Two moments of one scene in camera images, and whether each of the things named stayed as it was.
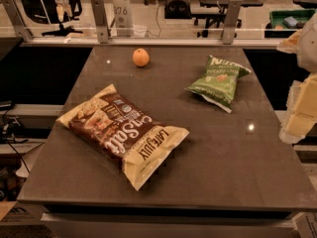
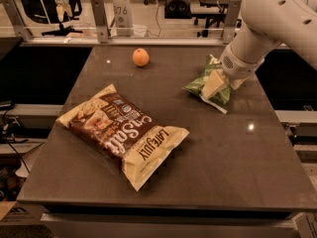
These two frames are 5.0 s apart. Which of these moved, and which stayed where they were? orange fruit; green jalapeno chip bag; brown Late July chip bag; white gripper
Moved: white gripper
Stayed: orange fruit; green jalapeno chip bag; brown Late July chip bag
